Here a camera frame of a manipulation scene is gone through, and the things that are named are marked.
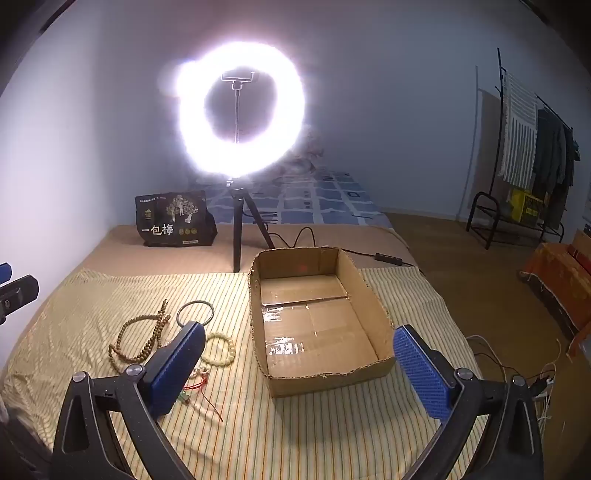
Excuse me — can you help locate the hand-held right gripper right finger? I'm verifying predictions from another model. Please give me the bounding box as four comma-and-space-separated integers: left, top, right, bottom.
392, 324, 546, 480

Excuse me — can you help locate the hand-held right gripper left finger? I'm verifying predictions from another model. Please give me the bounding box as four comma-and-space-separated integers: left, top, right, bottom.
52, 320, 206, 480

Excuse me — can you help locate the red cord green pendant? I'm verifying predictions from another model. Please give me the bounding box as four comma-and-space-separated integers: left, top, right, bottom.
178, 374, 225, 423

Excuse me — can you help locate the long wooden bead necklace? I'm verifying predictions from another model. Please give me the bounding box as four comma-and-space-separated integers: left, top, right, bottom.
108, 299, 169, 374

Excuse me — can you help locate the pale green bead bracelet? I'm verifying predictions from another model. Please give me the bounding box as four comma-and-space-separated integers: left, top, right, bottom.
202, 333, 236, 367

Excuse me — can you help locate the thin dark bangle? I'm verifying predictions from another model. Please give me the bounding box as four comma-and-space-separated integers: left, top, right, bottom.
175, 300, 214, 329

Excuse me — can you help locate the cardboard box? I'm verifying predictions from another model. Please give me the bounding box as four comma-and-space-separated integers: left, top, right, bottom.
248, 247, 396, 398

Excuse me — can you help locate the yellow striped cloth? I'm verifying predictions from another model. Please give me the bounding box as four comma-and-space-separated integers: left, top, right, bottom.
0, 267, 490, 480

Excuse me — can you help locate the tan bed sheet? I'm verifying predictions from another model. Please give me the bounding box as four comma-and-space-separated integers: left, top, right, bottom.
90, 224, 416, 278

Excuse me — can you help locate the black tripod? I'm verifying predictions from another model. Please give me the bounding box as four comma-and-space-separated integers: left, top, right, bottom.
225, 178, 278, 273

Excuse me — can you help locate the black printed snack bag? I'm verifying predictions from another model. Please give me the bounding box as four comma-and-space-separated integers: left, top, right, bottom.
135, 190, 219, 247

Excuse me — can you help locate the orange cloth covered box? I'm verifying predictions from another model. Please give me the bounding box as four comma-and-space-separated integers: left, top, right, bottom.
522, 242, 591, 342

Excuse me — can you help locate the yellow box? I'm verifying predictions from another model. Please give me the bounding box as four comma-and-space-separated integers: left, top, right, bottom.
507, 188, 543, 227

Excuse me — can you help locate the blue patterned blanket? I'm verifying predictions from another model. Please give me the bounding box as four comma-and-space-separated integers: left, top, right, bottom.
203, 168, 393, 227

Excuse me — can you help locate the brown box with red band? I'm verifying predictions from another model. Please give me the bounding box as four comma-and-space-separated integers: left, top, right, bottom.
568, 228, 591, 264

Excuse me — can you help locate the grey bundled blanket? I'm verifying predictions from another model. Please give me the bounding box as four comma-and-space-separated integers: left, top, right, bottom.
277, 134, 328, 178

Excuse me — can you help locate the dark green hanging jacket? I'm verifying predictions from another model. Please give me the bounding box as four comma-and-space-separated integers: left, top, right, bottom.
533, 107, 570, 204

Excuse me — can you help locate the white striped towel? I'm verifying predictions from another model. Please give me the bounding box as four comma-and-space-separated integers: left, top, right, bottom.
496, 71, 539, 190

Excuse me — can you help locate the dark grey hanging garment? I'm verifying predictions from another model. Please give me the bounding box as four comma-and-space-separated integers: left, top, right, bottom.
564, 127, 581, 195

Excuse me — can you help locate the black clothes rack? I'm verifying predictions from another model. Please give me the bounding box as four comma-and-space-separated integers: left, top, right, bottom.
465, 46, 578, 250

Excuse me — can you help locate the phone holder clamp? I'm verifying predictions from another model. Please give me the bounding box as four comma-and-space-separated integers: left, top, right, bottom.
221, 69, 257, 144

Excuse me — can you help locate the white cable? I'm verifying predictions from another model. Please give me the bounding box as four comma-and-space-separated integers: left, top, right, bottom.
466, 335, 559, 421

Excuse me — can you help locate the black power cable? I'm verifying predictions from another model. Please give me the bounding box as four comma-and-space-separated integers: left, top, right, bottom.
265, 226, 419, 268

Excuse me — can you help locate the white ring light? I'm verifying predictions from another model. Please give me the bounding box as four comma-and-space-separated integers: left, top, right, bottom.
174, 39, 306, 178

